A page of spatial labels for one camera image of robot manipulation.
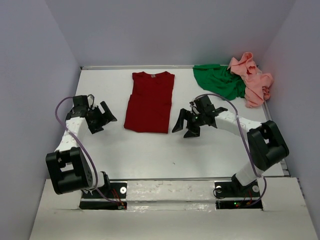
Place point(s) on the green t-shirt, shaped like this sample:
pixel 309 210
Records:
pixel 218 79

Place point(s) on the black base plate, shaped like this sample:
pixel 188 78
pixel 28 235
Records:
pixel 228 198
pixel 114 198

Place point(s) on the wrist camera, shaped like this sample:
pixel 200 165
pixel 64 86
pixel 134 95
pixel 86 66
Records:
pixel 194 109
pixel 93 107

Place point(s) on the metal rail back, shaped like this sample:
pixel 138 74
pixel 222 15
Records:
pixel 134 67

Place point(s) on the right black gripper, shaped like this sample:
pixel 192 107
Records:
pixel 191 122

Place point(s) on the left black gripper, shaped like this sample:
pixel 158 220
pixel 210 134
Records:
pixel 98 119

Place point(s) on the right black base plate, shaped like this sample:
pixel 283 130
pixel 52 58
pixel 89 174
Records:
pixel 228 198

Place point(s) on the red t-shirt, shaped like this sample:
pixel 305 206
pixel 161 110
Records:
pixel 149 105

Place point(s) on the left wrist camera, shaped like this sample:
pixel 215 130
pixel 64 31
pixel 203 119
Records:
pixel 93 107

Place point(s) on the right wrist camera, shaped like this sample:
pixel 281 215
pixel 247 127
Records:
pixel 194 109

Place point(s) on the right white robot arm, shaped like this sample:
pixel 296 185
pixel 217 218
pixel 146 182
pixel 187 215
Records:
pixel 263 141

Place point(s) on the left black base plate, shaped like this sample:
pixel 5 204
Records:
pixel 114 198

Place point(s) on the metal rail front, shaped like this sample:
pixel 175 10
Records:
pixel 174 179

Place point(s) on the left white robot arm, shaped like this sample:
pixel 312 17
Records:
pixel 70 166

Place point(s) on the pink t-shirt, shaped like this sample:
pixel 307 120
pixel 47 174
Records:
pixel 257 83

